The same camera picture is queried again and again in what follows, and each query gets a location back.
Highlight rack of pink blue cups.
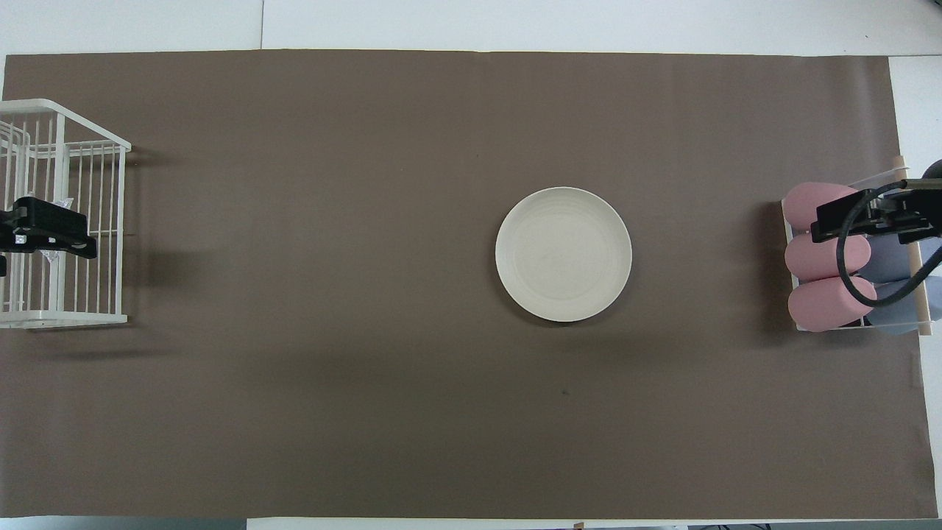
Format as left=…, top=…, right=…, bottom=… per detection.
left=780, top=155, right=935, bottom=338

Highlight brown table mat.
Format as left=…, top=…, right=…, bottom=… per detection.
left=0, top=49, right=939, bottom=520

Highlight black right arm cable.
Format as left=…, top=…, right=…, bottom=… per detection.
left=837, top=184, right=942, bottom=308

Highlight cream round plate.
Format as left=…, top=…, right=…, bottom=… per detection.
left=495, top=186, right=633, bottom=323

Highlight white wire dish rack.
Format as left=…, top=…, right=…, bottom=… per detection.
left=0, top=99, right=132, bottom=329

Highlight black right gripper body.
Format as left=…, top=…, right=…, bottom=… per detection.
left=879, top=179, right=942, bottom=245

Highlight pink cup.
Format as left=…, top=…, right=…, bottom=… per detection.
left=782, top=182, right=869, bottom=230
left=787, top=276, right=879, bottom=333
left=785, top=232, right=872, bottom=282

